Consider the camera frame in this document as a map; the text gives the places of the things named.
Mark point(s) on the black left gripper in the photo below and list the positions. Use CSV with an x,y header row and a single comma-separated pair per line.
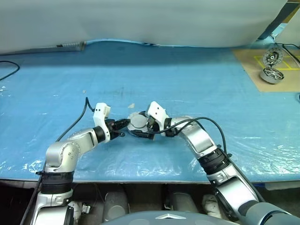
x,y
110,127

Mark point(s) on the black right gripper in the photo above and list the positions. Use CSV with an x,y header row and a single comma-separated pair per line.
x,y
153,125

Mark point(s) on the finned round motor lid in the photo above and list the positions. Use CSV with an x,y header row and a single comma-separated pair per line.
x,y
138,122

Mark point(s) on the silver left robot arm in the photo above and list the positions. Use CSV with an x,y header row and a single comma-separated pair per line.
x,y
68,150

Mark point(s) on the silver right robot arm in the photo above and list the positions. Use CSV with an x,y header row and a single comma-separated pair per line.
x,y
206,145

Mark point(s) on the silver spoked motor drum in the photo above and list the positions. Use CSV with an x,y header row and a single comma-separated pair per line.
x,y
270,75

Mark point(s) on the upright finned motor disc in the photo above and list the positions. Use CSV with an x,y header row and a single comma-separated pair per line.
x,y
272,57

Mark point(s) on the blue table mat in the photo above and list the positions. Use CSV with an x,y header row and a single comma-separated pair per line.
x,y
164,77

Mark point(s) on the grey rounded cylinder under table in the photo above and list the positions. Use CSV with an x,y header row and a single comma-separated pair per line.
x,y
181,201
116,205

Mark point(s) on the grey power strip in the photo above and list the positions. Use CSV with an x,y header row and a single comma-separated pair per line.
x,y
70,45

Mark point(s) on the grey robot torso with emblem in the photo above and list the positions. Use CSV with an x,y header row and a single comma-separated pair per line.
x,y
168,218

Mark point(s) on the white backdrop sheet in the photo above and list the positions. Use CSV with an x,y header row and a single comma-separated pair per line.
x,y
140,18

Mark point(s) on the brown cardboard sheet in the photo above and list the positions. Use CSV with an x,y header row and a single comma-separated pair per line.
x,y
248,70

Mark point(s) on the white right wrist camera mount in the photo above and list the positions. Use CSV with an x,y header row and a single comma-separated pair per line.
x,y
158,112

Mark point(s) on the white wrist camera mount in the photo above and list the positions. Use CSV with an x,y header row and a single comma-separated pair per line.
x,y
99,112
158,112

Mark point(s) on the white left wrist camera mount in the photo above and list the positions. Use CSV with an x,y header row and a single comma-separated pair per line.
x,y
99,112

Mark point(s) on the dark grey slanted frame bar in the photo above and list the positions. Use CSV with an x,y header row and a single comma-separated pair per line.
x,y
274,21

